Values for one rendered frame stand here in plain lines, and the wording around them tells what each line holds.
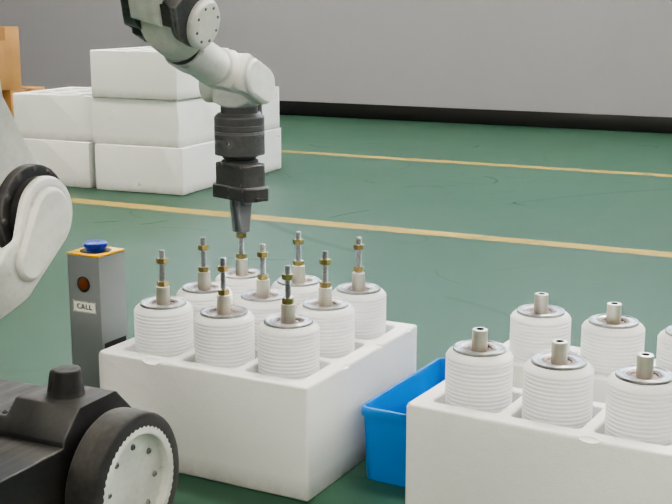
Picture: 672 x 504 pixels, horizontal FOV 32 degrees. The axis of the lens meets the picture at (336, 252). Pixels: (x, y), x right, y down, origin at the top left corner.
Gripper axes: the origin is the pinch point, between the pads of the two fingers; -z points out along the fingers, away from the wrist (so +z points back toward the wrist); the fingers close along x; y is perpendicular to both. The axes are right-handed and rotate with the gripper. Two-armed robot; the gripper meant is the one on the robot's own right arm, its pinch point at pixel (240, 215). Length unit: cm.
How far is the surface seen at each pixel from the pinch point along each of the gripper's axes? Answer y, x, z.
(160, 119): 131, -208, -7
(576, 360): 0, 72, -11
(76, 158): 116, -244, -24
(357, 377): -4.9, 34.5, -21.0
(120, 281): -20.7, -7.7, -10.0
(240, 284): -3.2, 3.5, -11.5
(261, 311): -10.9, 18.3, -12.2
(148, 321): -26.8, 9.1, -12.6
